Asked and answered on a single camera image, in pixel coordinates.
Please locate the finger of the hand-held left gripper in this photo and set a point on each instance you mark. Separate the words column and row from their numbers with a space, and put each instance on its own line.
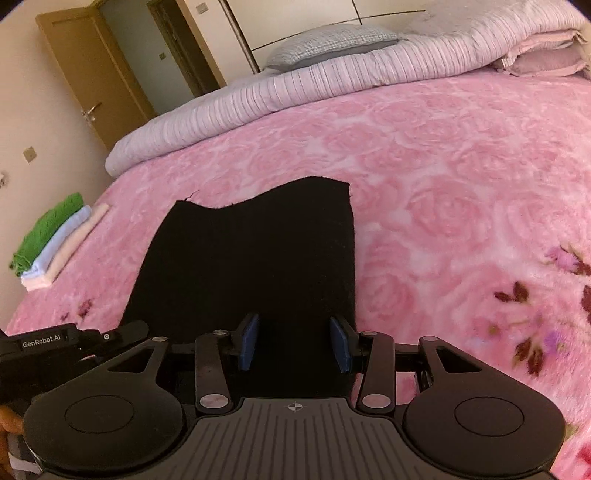
column 124, row 334

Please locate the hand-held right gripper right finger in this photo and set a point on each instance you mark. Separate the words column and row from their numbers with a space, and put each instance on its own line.
column 340, row 345

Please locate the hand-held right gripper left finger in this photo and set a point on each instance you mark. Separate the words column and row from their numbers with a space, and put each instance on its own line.
column 247, row 344

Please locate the black cloth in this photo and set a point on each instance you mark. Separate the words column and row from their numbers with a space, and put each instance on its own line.
column 254, row 258

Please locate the person's left hand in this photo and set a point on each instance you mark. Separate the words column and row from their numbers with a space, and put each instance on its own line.
column 9, row 420

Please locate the cream folded cloth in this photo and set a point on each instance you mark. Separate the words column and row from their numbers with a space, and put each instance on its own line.
column 74, row 247

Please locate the light blue folded cloth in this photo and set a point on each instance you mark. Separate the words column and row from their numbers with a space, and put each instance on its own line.
column 64, row 235

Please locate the pink floral blanket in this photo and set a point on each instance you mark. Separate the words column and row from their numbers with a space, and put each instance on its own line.
column 461, row 184

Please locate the striped pale quilt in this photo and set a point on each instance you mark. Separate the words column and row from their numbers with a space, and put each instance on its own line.
column 277, row 92

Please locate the wooden door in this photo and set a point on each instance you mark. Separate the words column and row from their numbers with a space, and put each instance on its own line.
column 87, row 69

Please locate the grey checked pillow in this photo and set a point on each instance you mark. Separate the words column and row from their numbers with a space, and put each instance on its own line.
column 332, row 44

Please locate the white wardrobe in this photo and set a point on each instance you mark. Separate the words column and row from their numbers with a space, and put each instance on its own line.
column 300, row 21

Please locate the pink pillow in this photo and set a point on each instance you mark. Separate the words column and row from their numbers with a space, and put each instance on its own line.
column 545, row 64
column 545, row 41

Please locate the wall switch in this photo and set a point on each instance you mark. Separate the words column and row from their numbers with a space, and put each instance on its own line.
column 29, row 154
column 202, row 7

